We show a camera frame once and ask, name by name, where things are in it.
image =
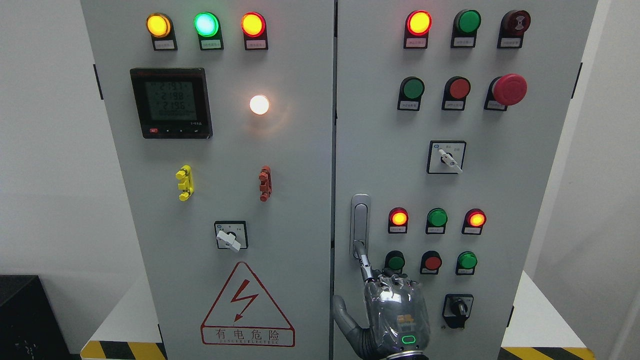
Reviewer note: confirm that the grey robotic right hand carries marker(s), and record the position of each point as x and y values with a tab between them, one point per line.
396	311

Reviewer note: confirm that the silver door handle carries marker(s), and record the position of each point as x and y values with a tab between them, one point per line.
359	222

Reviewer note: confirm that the grey right cabinet door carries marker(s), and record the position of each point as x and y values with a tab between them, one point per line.
449	114

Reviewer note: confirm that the grey cabinet door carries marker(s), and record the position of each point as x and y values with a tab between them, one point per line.
449	114
288	235

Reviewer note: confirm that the grey left cabinet door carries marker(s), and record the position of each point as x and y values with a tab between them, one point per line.
288	235

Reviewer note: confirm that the green push button lower left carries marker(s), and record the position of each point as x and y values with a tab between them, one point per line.
394	262

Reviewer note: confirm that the green push button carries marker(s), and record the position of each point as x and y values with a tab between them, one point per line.
466	263
410	94
394	262

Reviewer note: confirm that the red push button lower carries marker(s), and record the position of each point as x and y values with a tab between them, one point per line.
431	263

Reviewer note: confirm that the red push button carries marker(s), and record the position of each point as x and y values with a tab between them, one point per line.
455	93
431	263

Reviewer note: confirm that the green push button lower right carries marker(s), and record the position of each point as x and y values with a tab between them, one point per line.
466	263

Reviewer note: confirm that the red lit indicator middle left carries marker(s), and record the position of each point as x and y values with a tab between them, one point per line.
398	221

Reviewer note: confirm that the green indicator middle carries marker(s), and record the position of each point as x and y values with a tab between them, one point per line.
436	221

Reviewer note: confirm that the red lit indicator middle right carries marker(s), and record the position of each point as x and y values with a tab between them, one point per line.
474	221

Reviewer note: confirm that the white platform with hazard stripes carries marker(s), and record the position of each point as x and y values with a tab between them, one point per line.
536	330

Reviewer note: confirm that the red electric warning sticker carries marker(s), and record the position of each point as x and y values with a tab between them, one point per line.
245	314

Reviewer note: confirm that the red terminal connector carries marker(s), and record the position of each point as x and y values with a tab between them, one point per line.
265	186

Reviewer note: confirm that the green push button upper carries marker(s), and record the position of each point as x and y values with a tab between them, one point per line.
410	94

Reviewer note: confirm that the red push button upper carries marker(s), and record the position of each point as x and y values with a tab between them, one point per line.
455	93

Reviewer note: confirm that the yellow terminal connector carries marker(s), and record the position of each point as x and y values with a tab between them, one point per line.
185	182

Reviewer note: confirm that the red emergency stop button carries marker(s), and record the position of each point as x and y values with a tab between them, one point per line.
505	91

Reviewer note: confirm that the white indicator light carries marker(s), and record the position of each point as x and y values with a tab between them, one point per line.
259	105

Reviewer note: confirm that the red lit indicator top right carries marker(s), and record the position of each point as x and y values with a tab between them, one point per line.
416	32

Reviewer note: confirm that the green indicator top right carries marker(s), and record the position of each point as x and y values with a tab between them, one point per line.
464	29

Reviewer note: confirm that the black digital power meter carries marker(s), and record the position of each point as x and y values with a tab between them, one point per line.
172	103

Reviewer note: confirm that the red buzzer alarm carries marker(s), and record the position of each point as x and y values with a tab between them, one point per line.
513	26

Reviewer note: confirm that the red lit indicator light left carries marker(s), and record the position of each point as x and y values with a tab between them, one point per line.
255	35

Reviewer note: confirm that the green lit indicator light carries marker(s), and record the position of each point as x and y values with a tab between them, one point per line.
209	31

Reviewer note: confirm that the black box lower left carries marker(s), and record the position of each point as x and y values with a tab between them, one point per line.
28	328

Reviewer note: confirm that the yellow indicator light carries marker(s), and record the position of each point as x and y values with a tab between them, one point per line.
162	32

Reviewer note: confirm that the black key switch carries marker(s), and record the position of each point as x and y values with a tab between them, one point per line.
457	309

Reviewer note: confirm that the upper right selector switch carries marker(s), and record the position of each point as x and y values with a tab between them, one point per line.
446	157

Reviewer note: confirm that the left door selector switch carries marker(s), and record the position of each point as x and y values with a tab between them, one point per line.
231	235

